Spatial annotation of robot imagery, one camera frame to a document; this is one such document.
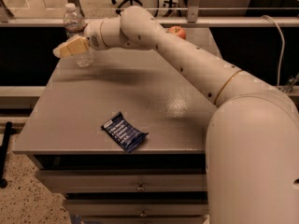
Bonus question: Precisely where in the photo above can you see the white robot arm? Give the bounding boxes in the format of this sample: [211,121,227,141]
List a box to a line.
[53,7,299,224]

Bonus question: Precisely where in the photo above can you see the white cable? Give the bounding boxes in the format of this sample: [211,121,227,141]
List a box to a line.
[261,14,286,89]

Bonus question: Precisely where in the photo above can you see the clear plastic water bottle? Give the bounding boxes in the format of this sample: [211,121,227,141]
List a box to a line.
[64,3,93,68]

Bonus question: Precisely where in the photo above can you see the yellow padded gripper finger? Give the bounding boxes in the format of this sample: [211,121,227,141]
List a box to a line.
[53,35,89,58]

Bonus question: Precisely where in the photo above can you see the red apple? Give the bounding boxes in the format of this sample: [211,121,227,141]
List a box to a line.
[168,26,186,39]

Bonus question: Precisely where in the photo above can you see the top grey drawer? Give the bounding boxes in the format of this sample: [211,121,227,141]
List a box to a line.
[36,170,207,193]

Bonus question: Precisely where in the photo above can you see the black stand leg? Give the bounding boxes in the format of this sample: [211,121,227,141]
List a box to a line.
[0,121,12,189]

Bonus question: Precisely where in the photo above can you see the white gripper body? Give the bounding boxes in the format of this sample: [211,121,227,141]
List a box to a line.
[84,20,105,50]

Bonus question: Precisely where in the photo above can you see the metal railing frame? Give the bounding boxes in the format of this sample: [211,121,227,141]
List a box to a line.
[0,0,299,27]

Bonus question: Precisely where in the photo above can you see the grey drawer cabinet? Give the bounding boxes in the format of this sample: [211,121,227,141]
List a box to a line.
[12,27,225,224]

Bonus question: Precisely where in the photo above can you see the grey drawer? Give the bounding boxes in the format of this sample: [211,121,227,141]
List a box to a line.
[36,170,207,193]
[64,200,208,217]

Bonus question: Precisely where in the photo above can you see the blue snack bar wrapper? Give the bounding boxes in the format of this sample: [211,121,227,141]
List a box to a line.
[101,112,148,153]

